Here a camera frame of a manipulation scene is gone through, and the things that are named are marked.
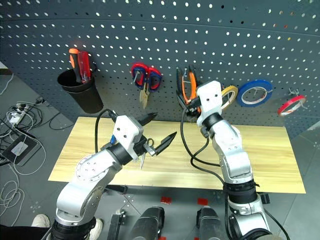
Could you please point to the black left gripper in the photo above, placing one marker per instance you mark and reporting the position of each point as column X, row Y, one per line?
column 140, row 146

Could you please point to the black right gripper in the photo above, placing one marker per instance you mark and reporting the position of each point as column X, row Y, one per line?
column 193, row 106

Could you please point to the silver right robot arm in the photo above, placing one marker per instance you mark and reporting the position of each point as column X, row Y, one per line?
column 232, row 155

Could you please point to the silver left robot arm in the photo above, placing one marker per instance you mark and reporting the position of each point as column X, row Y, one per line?
column 85, row 180

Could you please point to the yellow tape roll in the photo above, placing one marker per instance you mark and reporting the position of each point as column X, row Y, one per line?
column 233, row 89

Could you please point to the dark grey metal pegboard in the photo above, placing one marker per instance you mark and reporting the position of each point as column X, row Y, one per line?
column 155, row 32

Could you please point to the blue tape roll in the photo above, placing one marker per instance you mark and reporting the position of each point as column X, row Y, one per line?
column 252, row 84

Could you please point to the red tape roll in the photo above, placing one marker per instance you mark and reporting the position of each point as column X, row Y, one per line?
column 291, row 103

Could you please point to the silver metal pegboard hook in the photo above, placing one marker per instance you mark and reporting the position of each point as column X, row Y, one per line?
column 297, row 93

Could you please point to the black plastic cup holder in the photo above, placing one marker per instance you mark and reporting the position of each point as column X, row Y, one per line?
column 86, row 96

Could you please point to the dark rounded shape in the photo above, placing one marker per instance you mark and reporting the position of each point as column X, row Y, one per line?
column 208, row 222
column 147, row 223

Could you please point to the white shoe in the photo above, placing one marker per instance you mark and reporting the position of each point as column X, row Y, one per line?
column 41, row 220
column 98, row 228

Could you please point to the grey flat box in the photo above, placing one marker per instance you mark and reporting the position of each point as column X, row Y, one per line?
column 18, row 148

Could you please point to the white power strip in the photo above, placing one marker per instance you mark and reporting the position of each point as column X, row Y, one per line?
column 16, row 117

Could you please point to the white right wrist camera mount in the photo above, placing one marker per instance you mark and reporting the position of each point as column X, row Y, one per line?
column 211, row 100

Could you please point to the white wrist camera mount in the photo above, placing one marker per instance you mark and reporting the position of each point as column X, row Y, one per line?
column 126, row 130
column 211, row 100

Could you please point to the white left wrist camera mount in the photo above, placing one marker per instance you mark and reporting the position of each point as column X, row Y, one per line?
column 126, row 130

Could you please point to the black table leg bracket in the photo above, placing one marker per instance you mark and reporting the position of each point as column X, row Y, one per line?
column 116, row 189

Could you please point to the black metal frame post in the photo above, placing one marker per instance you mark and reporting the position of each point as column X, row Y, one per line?
column 115, row 225

